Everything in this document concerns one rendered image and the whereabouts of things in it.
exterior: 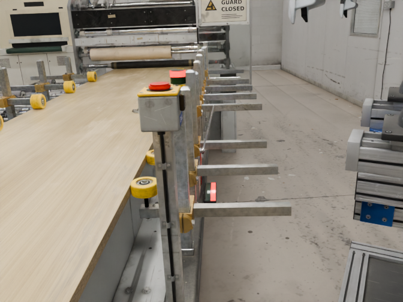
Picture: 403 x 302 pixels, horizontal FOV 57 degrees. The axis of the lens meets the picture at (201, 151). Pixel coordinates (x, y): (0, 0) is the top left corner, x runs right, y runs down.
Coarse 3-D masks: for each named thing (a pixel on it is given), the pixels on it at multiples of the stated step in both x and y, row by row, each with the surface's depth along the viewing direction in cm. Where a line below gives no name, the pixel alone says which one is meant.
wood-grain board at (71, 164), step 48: (96, 96) 237; (0, 144) 148; (48, 144) 145; (96, 144) 143; (144, 144) 141; (0, 192) 105; (48, 192) 104; (96, 192) 102; (0, 240) 81; (48, 240) 80; (96, 240) 80; (0, 288) 66; (48, 288) 66
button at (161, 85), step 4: (152, 84) 66; (156, 84) 65; (160, 84) 65; (164, 84) 66; (168, 84) 66; (152, 88) 65; (156, 88) 65; (160, 88) 65; (164, 88) 65; (168, 88) 66
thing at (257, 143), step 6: (210, 144) 153; (216, 144) 153; (222, 144) 153; (228, 144) 153; (234, 144) 153; (240, 144) 153; (246, 144) 152; (252, 144) 152; (258, 144) 152; (264, 144) 152
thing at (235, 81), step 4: (208, 80) 244; (212, 80) 244; (216, 80) 244; (220, 80) 244; (224, 80) 243; (228, 80) 243; (232, 80) 243; (236, 80) 243; (240, 80) 243; (244, 80) 243; (248, 80) 243; (208, 84) 245
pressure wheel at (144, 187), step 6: (138, 180) 108; (144, 180) 106; (150, 180) 108; (156, 180) 107; (132, 186) 104; (138, 186) 103; (144, 186) 103; (150, 186) 103; (156, 186) 105; (132, 192) 105; (138, 192) 103; (144, 192) 103; (150, 192) 104; (156, 192) 105; (144, 198) 108
